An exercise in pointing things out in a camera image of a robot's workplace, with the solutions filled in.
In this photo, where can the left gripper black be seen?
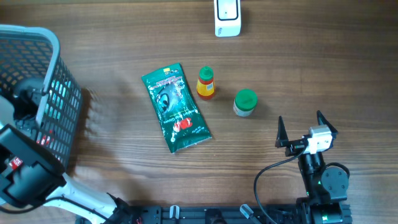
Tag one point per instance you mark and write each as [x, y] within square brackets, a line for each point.
[27, 94]

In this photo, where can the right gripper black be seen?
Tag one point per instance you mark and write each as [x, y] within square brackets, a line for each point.
[293, 146]

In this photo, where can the green lid white jar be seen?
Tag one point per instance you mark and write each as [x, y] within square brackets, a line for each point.
[245, 102]

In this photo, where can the red sauce bottle green cap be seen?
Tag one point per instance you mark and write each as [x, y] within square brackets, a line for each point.
[205, 84]

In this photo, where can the green 3M gloves packet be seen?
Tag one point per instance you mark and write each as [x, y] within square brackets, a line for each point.
[180, 119]

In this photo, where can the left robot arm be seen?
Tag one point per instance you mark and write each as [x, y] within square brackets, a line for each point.
[32, 177]

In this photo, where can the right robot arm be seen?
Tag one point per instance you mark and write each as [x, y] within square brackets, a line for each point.
[326, 184]

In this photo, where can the white barcode scanner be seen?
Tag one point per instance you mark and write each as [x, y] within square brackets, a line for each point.
[227, 18]

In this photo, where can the grey mesh shopping basket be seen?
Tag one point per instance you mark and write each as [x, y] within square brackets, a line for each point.
[30, 56]

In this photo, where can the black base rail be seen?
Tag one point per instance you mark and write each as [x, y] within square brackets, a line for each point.
[278, 213]

